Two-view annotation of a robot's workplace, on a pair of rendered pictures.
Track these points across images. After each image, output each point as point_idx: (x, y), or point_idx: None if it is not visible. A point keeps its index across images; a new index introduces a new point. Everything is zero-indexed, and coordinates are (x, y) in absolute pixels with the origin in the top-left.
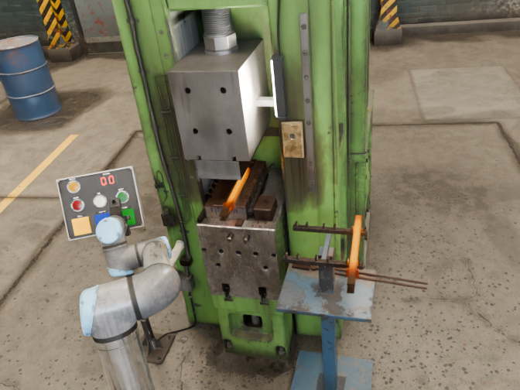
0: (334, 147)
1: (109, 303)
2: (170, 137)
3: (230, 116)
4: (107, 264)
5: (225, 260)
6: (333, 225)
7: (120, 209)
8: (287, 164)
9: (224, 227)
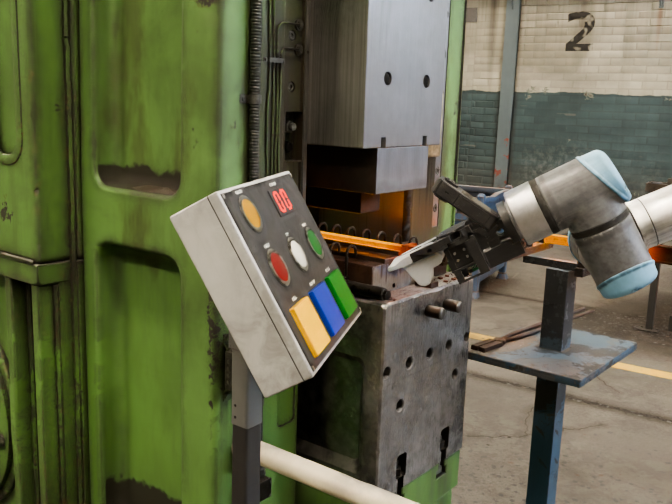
0: (459, 137)
1: None
2: (273, 126)
3: (431, 49)
4: (634, 256)
5: (411, 384)
6: None
7: (471, 195)
8: None
9: (421, 294)
